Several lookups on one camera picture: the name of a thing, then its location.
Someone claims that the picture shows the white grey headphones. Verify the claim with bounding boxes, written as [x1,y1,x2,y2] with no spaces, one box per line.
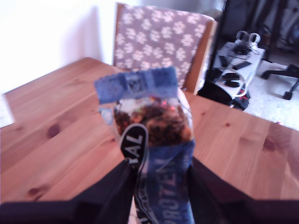
[234,30,262,46]

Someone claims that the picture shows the white side table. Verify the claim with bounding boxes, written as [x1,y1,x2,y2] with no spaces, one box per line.
[214,41,267,99]

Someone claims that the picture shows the floral cushion wooden chair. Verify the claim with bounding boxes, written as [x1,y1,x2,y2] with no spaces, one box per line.
[112,2,218,95]

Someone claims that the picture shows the black bag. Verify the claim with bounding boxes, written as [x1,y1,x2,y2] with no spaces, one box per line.
[197,81,250,111]

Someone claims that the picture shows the black stand leg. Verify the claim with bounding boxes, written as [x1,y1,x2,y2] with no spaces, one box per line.
[266,0,286,62]
[210,0,232,69]

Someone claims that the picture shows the white paper sheet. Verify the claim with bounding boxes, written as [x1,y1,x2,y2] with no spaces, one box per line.
[0,94,16,129]

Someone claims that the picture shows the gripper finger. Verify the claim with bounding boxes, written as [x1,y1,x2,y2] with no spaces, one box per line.
[187,158,251,224]
[76,160,135,224]

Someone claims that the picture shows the black office chair base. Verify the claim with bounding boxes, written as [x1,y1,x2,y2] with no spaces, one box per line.
[260,63,299,101]

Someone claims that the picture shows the blue snackbar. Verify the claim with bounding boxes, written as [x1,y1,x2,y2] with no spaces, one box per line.
[93,66,196,224]

